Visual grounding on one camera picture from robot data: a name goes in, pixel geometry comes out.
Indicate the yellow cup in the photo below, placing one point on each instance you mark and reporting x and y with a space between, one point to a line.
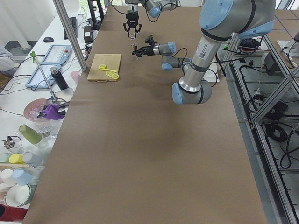
16 159

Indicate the steel jigger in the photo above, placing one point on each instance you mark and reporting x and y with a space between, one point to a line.
134 49

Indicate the black water bottle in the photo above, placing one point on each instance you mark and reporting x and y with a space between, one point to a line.
59 79

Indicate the pink cup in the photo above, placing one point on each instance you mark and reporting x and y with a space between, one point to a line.
75 76

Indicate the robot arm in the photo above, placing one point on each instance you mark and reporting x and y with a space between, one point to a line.
218 20
153 9

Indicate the light blue cup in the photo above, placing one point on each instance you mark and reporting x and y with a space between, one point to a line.
22 176

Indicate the lemon slice outer end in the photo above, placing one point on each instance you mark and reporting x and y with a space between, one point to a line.
115 76

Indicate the clear glass measuring cup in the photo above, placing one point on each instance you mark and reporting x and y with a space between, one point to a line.
132 35

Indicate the pink bowl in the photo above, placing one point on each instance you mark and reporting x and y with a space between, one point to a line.
33 109

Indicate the wooden cutting board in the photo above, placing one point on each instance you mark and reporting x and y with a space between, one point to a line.
112 61

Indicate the black computer mouse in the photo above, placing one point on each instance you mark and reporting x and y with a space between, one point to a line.
48 39

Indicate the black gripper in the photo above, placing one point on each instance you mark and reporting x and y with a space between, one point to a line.
148 49
132 17

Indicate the purple cloth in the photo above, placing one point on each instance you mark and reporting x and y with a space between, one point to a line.
51 112

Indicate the green cup lying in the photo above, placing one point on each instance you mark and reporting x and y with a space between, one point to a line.
30 134

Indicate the aluminium frame post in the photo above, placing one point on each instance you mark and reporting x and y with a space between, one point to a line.
64 18

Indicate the lemon slice on spoon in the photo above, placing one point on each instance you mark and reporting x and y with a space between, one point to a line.
102 67

